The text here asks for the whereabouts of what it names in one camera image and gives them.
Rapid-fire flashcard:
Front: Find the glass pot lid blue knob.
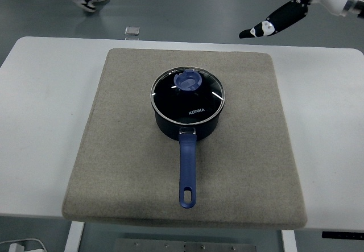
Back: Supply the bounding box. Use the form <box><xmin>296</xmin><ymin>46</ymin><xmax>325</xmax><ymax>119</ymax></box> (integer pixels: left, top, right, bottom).
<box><xmin>150</xmin><ymin>66</ymin><xmax>226</xmax><ymax>122</ymax></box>

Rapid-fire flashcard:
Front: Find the black table control panel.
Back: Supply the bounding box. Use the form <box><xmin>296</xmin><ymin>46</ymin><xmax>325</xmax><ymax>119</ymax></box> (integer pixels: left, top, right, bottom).
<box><xmin>321</xmin><ymin>231</ymin><xmax>364</xmax><ymax>239</ymax></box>

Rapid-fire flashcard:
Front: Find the white table leg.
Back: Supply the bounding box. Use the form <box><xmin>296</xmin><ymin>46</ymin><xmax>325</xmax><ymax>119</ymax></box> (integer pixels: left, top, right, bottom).
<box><xmin>63</xmin><ymin>221</ymin><xmax>85</xmax><ymax>252</ymax></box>
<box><xmin>280</xmin><ymin>229</ymin><xmax>299</xmax><ymax>252</ymax></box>

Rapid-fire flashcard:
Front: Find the beige fabric mat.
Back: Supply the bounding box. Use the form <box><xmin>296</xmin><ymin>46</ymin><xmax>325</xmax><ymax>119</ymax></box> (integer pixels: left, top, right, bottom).
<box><xmin>61</xmin><ymin>48</ymin><xmax>308</xmax><ymax>230</ymax></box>

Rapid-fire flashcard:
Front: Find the grey metal plate with screws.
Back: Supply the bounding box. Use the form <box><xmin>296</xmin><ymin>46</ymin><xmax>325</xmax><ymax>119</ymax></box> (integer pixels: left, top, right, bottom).
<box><xmin>114</xmin><ymin>237</ymin><xmax>258</xmax><ymax>252</ymax></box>

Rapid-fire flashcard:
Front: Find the dark saucepan with blue handle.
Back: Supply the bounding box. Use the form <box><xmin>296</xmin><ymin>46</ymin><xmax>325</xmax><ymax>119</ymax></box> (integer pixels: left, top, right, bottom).
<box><xmin>152</xmin><ymin>104</ymin><xmax>222</xmax><ymax>209</ymax></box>

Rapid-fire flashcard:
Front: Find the white cable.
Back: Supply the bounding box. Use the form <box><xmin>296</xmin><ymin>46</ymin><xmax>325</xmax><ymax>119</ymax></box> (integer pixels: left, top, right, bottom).
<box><xmin>0</xmin><ymin>238</ymin><xmax>48</xmax><ymax>252</ymax></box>

